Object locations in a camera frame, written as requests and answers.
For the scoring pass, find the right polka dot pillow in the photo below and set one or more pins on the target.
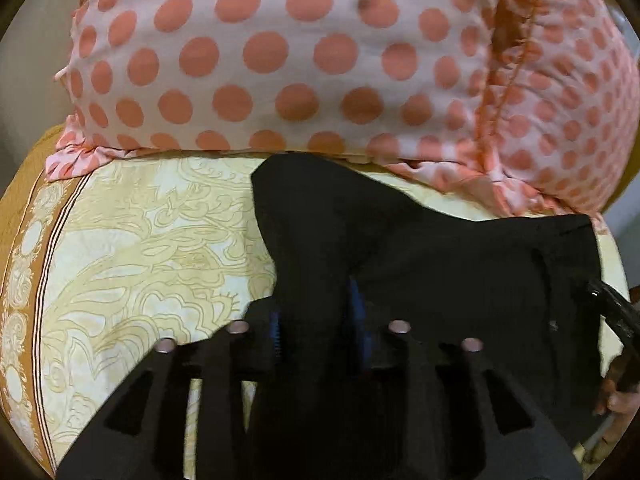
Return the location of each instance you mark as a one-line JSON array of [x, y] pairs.
[[533, 106]]

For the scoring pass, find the left polka dot pillow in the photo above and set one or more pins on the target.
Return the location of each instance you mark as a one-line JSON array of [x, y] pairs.
[[398, 82]]

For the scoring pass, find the yellow patterned bed cover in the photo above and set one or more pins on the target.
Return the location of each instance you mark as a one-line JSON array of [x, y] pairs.
[[95, 269]]

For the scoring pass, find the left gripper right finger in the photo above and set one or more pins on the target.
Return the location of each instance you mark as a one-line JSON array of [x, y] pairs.
[[449, 415]]

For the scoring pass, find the black pants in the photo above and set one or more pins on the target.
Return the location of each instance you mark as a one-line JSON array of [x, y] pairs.
[[519, 285]]

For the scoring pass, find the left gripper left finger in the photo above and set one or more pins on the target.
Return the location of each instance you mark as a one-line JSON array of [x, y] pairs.
[[140, 430]]

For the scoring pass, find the polka dot pillow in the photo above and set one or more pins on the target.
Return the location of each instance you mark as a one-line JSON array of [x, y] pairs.
[[533, 106], [398, 82]]

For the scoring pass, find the person's right hand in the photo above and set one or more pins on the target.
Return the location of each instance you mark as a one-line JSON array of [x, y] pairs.
[[616, 401]]

